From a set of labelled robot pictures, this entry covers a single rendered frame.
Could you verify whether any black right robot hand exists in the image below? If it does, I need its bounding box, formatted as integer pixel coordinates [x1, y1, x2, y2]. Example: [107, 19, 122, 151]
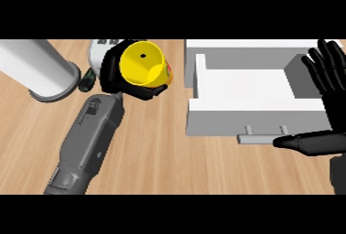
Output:
[271, 39, 346, 195]

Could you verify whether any white cabinet body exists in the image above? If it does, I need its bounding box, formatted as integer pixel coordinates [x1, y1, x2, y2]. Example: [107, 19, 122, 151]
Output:
[181, 39, 344, 89]

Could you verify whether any grey drawer handle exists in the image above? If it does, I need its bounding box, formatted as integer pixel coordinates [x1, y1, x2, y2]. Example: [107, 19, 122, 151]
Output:
[236, 124, 298, 145]

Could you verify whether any white appliance with dark marks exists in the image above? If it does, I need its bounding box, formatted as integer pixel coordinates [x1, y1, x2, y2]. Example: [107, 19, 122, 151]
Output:
[85, 39, 125, 76]

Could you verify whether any white cylinder with grey rim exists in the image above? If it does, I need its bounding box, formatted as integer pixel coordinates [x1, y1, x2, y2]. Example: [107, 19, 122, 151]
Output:
[0, 39, 82, 103]

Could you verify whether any dark green bottle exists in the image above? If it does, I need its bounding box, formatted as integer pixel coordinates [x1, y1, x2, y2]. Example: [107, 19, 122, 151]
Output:
[76, 68, 97, 93]

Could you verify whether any yellow cup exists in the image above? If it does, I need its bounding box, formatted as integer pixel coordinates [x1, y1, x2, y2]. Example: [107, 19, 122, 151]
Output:
[118, 40, 174, 90]

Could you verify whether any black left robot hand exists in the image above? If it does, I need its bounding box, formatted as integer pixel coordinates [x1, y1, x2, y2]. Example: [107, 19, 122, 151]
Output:
[98, 39, 168, 101]

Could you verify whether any white open drawer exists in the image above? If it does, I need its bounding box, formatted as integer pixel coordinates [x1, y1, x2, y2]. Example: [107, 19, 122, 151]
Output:
[184, 53, 333, 137]

